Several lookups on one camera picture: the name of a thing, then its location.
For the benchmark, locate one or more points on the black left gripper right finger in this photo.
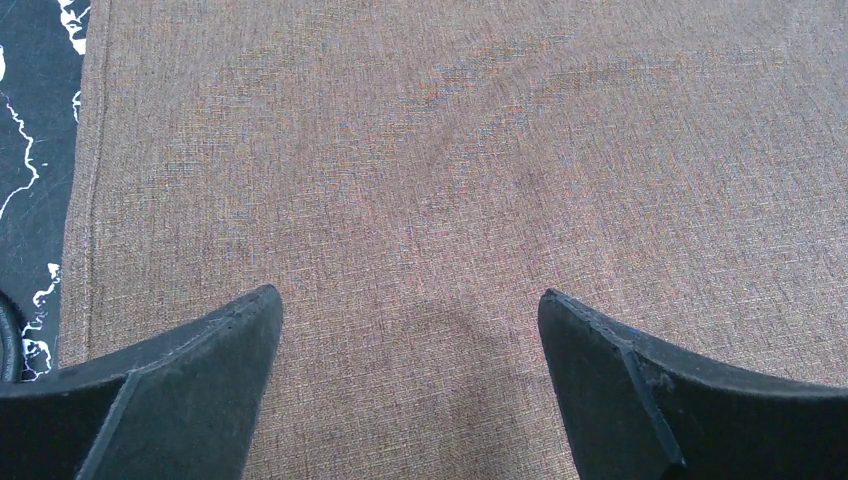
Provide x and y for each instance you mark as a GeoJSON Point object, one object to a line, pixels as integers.
{"type": "Point", "coordinates": [637, 407]}

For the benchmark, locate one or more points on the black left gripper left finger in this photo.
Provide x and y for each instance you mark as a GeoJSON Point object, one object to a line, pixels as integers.
{"type": "Point", "coordinates": [181, 405]}

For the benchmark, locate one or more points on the brown woven cloth napkin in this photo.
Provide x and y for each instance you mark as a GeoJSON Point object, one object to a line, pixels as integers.
{"type": "Point", "coordinates": [413, 175]}

